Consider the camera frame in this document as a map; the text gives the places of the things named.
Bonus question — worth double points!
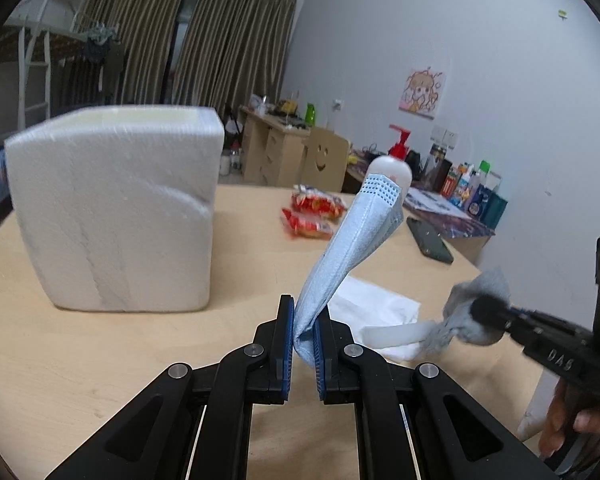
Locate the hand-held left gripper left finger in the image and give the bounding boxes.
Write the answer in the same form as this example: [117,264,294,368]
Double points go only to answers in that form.
[45,294,297,480]

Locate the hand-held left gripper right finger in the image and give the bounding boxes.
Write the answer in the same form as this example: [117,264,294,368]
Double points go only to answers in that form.
[312,307,556,480]

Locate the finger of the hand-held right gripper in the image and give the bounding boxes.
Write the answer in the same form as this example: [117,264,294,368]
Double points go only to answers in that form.
[470,294,531,341]

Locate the grey sock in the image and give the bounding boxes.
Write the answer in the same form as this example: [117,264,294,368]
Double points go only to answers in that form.
[420,267,512,356]

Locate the blue face mask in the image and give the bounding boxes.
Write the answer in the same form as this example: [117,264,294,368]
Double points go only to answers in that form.
[294,171,405,366]

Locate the white foam box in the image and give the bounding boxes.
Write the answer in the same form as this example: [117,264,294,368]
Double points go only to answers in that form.
[4,105,226,313]

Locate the person's right hand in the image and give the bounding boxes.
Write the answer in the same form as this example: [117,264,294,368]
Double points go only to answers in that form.
[537,380,600,461]

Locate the white paper napkin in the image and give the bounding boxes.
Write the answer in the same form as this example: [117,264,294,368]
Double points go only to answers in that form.
[326,275,422,361]

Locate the black smartphone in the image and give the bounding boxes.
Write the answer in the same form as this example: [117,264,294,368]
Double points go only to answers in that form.
[406,217,454,264]

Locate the printed paper sheets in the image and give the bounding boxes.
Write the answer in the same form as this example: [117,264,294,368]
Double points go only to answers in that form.
[405,187,473,221]

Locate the colourful printed bottle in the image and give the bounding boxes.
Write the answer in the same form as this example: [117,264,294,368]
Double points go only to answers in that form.
[452,162,473,206]

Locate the orange box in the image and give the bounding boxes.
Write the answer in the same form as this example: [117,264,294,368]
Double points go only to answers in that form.
[442,167,461,198]

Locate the red snack packet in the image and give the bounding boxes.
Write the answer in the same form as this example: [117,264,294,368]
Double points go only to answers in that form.
[292,185,347,221]
[281,208,336,240]

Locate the white bottle green cap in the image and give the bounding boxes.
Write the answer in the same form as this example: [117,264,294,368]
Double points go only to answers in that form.
[472,160,492,196]

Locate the dark tumbler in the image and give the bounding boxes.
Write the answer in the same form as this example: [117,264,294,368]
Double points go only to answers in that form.
[436,158,453,193]

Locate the clear thermos bottle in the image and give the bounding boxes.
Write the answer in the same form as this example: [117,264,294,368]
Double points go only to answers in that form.
[425,142,443,191]

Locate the white lotion pump bottle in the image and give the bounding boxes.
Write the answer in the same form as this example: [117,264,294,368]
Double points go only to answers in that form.
[367,125,413,201]

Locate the wooden smiley chair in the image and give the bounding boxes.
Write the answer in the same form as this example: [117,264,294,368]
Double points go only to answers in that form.
[300,126,351,193]

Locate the light wooden desk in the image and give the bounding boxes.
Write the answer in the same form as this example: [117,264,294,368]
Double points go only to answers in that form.
[237,105,313,188]

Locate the brown striped curtain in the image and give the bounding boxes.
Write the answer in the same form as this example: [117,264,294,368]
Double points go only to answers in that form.
[55,0,191,108]
[172,0,298,121]

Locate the hanging dark clothes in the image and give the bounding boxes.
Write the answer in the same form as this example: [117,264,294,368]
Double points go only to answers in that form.
[82,22,126,101]

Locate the white bed ladder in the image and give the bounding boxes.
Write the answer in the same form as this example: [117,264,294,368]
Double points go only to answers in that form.
[17,27,51,131]

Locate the metal bunk bed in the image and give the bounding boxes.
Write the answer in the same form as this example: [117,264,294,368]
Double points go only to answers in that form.
[0,0,81,131]

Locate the white wall switch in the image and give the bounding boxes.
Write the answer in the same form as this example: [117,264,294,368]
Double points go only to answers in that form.
[430,126,458,147]

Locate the pink cartoon wall poster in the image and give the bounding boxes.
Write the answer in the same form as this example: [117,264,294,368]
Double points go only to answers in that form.
[397,66,447,120]

